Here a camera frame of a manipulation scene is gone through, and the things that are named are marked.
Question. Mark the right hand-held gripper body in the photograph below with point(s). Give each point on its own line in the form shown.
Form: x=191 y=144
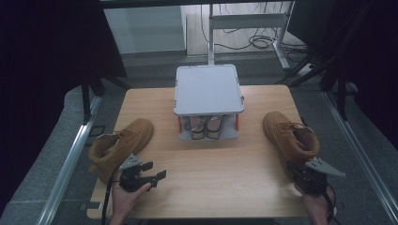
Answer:
x=313 y=182

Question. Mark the tan suede boot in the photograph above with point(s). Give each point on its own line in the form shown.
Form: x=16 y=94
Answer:
x=281 y=128
x=131 y=137

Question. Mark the white metal desk frame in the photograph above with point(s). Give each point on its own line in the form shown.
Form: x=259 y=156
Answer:
x=247 y=21

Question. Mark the aluminium floor rail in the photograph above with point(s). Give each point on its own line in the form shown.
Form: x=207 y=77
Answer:
x=67 y=168
x=359 y=156

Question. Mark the dark curtain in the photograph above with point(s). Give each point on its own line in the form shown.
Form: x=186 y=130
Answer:
x=47 y=62
x=375 y=62

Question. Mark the black metal stand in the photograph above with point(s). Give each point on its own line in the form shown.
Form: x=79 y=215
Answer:
x=85 y=100
x=342 y=93

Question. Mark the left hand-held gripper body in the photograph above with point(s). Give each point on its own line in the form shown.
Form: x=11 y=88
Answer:
x=131 y=179

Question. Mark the person's right hand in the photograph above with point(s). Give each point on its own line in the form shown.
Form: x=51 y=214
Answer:
x=317 y=209

